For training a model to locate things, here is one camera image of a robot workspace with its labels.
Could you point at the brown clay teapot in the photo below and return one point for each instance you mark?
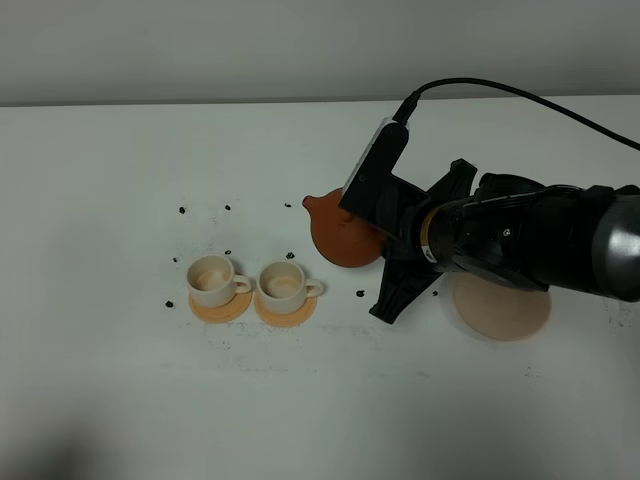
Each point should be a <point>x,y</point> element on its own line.
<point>339,236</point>

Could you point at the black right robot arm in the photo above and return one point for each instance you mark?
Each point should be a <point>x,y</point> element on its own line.
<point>513,232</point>

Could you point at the left orange coaster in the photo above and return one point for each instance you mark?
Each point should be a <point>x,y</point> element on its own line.
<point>232,310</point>

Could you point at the orange coaster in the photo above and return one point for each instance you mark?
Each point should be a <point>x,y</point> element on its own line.
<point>232,310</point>
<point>285,317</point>

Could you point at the left white teacup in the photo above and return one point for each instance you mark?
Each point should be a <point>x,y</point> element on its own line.
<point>212,281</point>

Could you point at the right white teacup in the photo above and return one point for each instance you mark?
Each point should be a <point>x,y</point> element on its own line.
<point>283,287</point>

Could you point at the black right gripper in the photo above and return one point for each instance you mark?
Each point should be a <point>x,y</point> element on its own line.
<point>424,240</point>

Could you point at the beige teapot saucer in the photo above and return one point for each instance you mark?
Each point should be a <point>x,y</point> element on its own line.
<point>497,312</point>

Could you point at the white teacup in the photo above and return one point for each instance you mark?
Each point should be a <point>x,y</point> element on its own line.
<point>283,287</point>
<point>212,281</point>

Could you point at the right orange coaster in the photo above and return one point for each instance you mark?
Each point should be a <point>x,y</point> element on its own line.
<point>285,317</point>

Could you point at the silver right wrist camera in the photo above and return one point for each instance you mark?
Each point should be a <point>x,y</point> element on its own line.
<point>372,192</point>

